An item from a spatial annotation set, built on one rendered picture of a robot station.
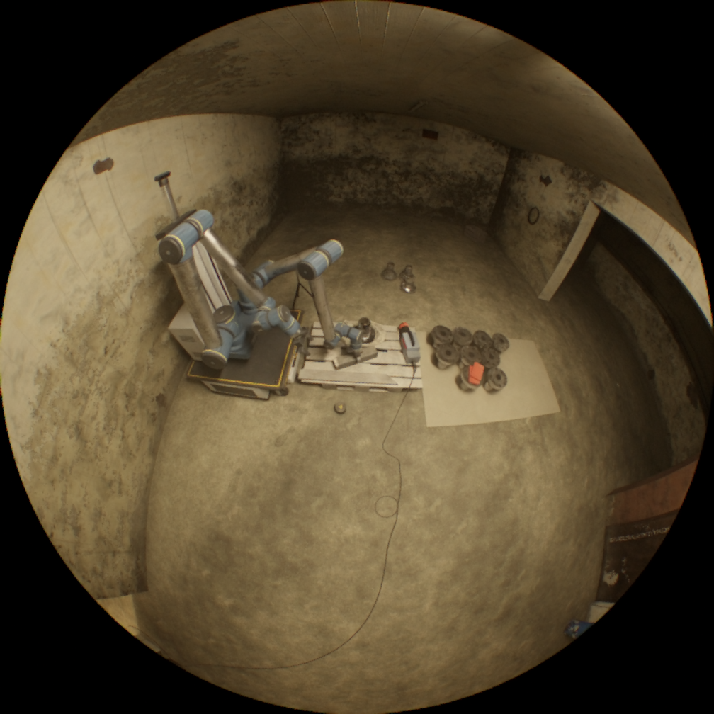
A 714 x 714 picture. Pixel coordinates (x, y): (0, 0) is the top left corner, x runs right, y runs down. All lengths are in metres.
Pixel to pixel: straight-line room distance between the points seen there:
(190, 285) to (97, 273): 1.40
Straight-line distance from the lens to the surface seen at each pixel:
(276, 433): 2.20
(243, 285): 1.42
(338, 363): 2.13
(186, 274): 1.23
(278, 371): 2.05
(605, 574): 4.67
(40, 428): 2.35
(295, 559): 2.20
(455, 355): 2.43
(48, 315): 2.28
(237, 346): 1.93
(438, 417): 2.29
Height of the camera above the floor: 2.03
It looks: 56 degrees down
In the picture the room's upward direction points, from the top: 3 degrees clockwise
